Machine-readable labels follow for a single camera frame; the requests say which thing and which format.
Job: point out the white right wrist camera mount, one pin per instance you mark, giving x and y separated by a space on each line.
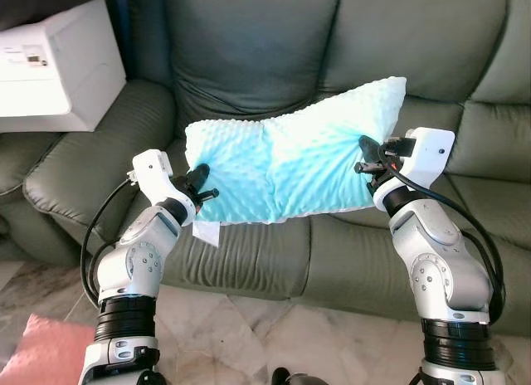
427 157

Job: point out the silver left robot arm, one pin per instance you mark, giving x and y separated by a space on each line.
137 265

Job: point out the grey right robot leg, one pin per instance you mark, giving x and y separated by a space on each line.
294 377

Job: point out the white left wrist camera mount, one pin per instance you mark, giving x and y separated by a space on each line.
151 171

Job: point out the grey green leather sofa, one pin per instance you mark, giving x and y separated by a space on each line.
274 36

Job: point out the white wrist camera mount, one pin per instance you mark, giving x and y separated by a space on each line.
427 157
151 171

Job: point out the white drawer cabinet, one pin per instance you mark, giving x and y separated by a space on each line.
58 70

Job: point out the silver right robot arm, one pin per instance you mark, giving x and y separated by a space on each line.
431 252

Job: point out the teal dotted pillow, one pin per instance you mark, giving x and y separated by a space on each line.
290 169

